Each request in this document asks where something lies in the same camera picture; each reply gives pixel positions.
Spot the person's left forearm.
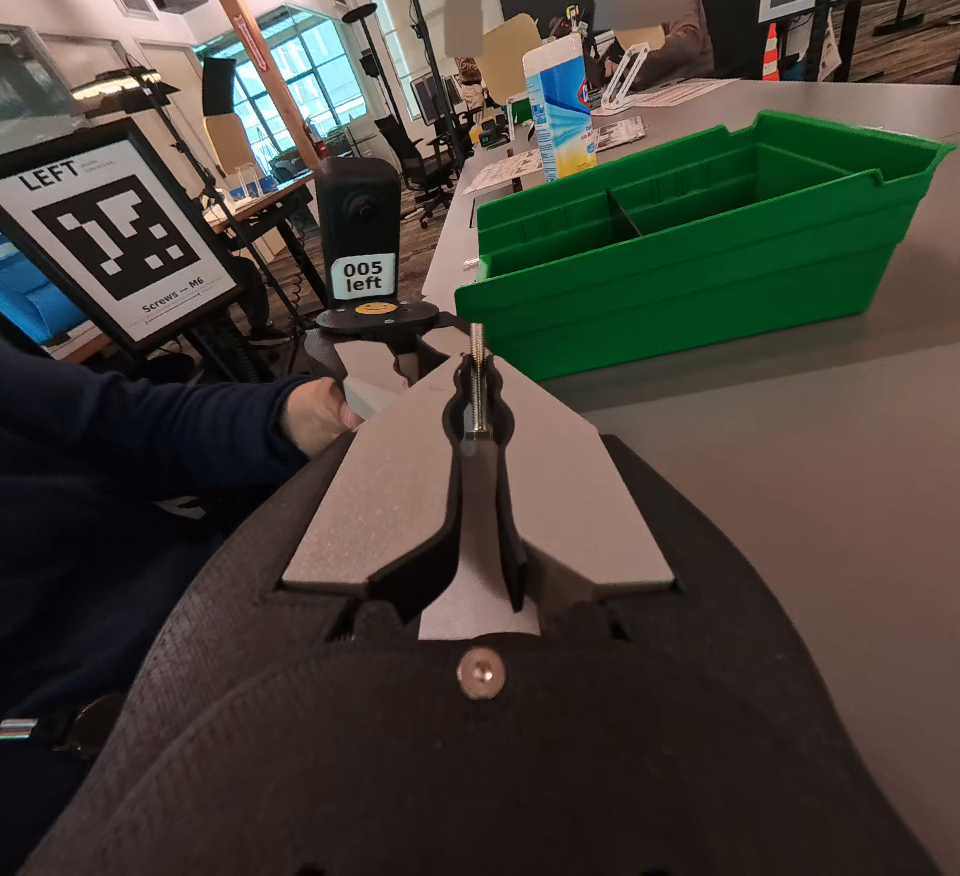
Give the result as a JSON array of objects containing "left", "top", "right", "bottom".
[{"left": 0, "top": 339, "right": 315, "bottom": 494}]

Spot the silver bolt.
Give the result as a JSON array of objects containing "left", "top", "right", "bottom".
[{"left": 466, "top": 323, "right": 492, "bottom": 439}]

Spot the black office chair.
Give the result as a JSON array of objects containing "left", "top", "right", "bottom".
[{"left": 375, "top": 114, "right": 455, "bottom": 228}]

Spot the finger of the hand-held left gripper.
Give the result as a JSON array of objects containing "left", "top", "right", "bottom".
[{"left": 333, "top": 340, "right": 423, "bottom": 421}]

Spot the printed paper booklet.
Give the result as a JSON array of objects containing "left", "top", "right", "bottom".
[{"left": 592, "top": 114, "right": 646, "bottom": 153}]

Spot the slanted wooden beam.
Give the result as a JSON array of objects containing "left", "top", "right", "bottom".
[{"left": 176, "top": 0, "right": 324, "bottom": 168}]

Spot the person's left hand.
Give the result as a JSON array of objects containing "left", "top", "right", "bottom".
[{"left": 279, "top": 377, "right": 366, "bottom": 458}]

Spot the cleaning wipes canister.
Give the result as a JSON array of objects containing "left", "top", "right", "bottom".
[{"left": 522, "top": 32, "right": 599, "bottom": 183}]

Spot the black floor lamp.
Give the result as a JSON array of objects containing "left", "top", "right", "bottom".
[{"left": 342, "top": 3, "right": 399, "bottom": 127}]

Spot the white printed paper sheet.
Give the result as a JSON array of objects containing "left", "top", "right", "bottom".
[
  {"left": 463, "top": 148, "right": 545, "bottom": 196},
  {"left": 592, "top": 79, "right": 732, "bottom": 113}
]

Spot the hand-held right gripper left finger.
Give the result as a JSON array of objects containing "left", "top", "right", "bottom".
[{"left": 281, "top": 357, "right": 471, "bottom": 623}]

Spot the black light stand tripod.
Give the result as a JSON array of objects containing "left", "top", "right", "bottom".
[{"left": 71, "top": 66, "right": 324, "bottom": 337}]

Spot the black bin divider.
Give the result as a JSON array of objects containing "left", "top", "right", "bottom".
[{"left": 606, "top": 189, "right": 642, "bottom": 238}]

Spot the white plastic stand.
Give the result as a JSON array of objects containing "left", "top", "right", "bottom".
[{"left": 603, "top": 43, "right": 652, "bottom": 110}]

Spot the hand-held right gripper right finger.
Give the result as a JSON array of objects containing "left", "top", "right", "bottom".
[{"left": 489, "top": 355, "right": 678, "bottom": 612}]

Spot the green plastic parts bin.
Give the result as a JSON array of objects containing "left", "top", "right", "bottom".
[{"left": 455, "top": 111, "right": 956, "bottom": 382}]

